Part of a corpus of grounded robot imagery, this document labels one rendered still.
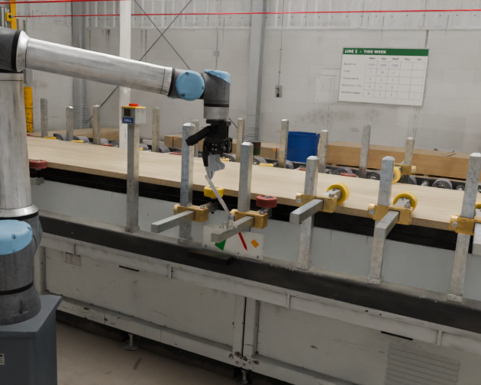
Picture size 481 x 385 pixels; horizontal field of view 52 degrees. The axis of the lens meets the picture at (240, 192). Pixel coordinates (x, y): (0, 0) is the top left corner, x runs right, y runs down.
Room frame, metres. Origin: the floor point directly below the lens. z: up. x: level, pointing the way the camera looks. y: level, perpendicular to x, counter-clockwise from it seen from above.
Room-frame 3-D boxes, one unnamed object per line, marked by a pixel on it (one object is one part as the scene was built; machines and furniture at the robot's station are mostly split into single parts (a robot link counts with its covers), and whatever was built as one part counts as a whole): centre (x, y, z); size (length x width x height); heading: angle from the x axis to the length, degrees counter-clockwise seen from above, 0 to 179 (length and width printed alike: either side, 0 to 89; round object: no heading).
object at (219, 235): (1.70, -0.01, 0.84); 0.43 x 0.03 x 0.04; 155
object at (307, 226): (1.69, -0.24, 0.86); 0.03 x 0.03 x 0.48; 65
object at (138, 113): (2.02, 0.45, 1.18); 0.07 x 0.07 x 0.08; 65
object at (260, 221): (1.79, -0.04, 0.85); 0.13 x 0.06 x 0.05; 65
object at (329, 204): (1.68, -0.26, 0.95); 0.13 x 0.06 x 0.05; 65
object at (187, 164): (1.91, 0.21, 0.93); 0.03 x 0.03 x 0.48; 65
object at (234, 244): (1.79, 0.02, 0.75); 0.26 x 0.01 x 0.10; 65
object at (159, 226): (1.85, 0.20, 0.83); 0.43 x 0.03 x 0.04; 155
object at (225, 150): (1.76, 0.09, 1.14); 0.09 x 0.08 x 0.12; 65
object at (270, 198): (1.89, -0.10, 0.85); 0.08 x 0.08 x 0.11
